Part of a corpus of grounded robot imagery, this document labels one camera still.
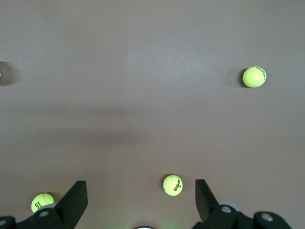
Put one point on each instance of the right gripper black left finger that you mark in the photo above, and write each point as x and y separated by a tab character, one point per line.
71	202

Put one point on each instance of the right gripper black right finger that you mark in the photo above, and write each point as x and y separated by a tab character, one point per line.
206	202

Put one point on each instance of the yellow tennis ball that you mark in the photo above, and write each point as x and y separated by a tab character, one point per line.
39	202
253	77
171	184

